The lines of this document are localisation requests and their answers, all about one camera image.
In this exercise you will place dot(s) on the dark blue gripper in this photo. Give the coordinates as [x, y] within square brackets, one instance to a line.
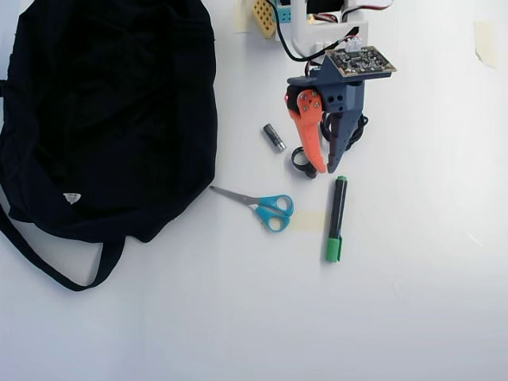
[338, 100]

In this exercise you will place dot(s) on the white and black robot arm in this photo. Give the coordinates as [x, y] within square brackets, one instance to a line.
[317, 31]

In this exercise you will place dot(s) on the black fabric bag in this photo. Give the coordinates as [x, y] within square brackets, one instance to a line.
[99, 119]

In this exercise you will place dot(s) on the black AA battery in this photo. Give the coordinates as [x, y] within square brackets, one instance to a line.
[274, 137]

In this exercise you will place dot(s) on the green and black marker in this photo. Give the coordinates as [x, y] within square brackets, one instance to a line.
[336, 214]

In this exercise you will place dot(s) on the beige masking tape piece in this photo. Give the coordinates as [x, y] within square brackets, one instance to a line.
[309, 221]
[242, 16]
[486, 43]

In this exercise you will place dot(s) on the light blue plastic block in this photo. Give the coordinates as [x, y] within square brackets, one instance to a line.
[285, 18]

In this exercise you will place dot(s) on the yellow perforated block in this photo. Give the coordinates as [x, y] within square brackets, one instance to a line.
[265, 18]

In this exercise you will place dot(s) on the bare camera circuit board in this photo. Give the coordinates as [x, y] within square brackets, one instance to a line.
[363, 61]

